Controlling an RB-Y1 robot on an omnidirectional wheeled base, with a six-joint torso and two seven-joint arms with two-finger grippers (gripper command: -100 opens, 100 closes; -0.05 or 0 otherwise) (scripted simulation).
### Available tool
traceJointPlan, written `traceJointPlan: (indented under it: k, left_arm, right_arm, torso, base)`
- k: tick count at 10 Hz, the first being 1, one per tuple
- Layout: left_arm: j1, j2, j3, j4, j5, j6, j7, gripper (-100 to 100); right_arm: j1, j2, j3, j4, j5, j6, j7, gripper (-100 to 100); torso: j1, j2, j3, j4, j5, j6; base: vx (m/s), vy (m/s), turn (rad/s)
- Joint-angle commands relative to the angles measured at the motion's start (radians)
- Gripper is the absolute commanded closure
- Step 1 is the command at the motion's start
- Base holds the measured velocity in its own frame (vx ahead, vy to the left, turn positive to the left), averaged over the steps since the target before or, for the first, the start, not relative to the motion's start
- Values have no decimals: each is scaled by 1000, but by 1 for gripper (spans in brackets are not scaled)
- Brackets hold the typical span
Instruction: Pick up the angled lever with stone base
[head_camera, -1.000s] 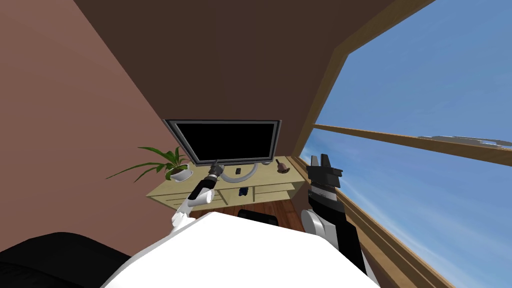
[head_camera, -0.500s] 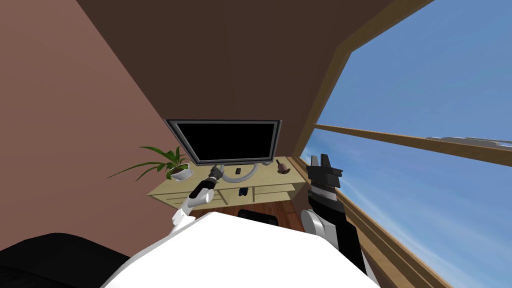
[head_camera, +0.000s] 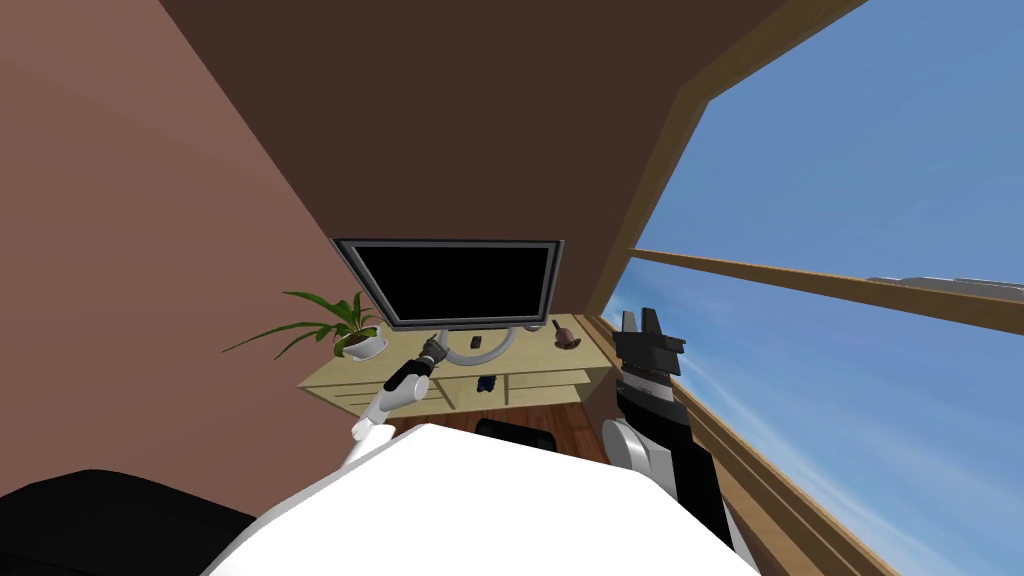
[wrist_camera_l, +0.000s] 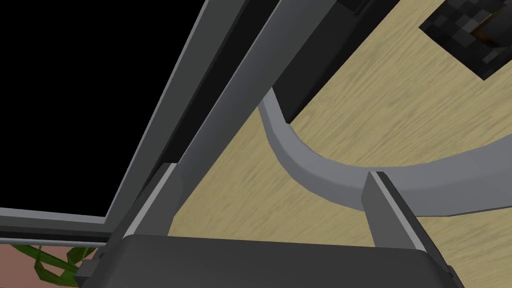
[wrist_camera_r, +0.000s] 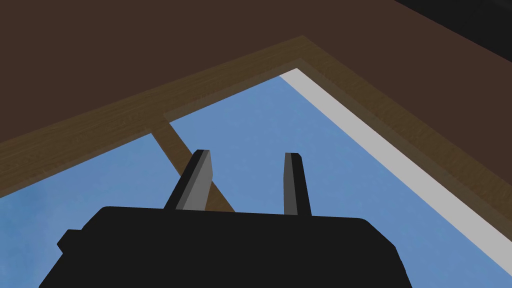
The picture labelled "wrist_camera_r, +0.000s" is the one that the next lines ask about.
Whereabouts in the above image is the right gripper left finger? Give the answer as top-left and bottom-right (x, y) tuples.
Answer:
(163, 149), (213, 212)

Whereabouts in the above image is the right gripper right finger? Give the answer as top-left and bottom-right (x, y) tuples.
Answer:
(283, 151), (313, 217)

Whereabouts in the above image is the wooden framed window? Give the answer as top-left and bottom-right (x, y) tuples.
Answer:
(0, 35), (512, 288)

